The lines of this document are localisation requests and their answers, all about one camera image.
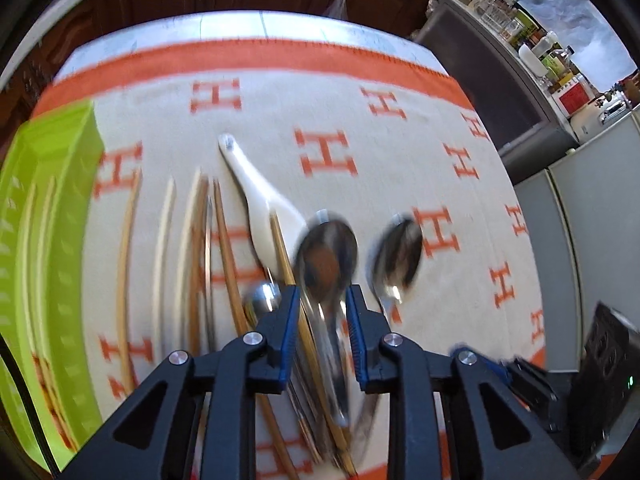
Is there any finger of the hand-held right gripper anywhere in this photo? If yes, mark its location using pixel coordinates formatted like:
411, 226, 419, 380
492, 357, 557, 433

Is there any green plastic utensil tray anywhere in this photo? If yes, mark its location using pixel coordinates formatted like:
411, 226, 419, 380
0, 100, 106, 473

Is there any medium metal spoon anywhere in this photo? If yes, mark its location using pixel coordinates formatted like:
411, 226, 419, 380
370, 214, 426, 323

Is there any clear glass container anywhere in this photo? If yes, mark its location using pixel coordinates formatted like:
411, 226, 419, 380
475, 0, 521, 26

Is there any red label box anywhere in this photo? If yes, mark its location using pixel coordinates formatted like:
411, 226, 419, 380
555, 77, 596, 118

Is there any large metal spoon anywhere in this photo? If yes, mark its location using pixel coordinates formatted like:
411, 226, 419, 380
294, 209, 381, 448

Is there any grey metal appliance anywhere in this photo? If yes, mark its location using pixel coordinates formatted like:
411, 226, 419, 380
412, 0, 578, 161

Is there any row of condiment bottles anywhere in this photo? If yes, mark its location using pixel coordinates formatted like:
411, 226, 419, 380
500, 0, 601, 101

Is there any black cable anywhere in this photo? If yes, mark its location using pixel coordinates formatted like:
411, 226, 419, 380
0, 332, 57, 472

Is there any white refrigerator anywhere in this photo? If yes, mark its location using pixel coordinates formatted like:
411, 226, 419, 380
515, 107, 640, 376

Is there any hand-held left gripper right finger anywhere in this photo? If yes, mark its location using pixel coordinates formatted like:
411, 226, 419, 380
345, 284, 583, 480

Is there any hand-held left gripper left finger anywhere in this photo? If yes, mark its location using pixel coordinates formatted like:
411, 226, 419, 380
60, 285, 302, 480

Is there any white ceramic soup spoon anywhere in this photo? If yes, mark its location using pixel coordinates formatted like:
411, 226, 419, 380
217, 132, 311, 271

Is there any orange and beige printed blanket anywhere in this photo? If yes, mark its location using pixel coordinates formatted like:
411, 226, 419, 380
30, 37, 548, 480

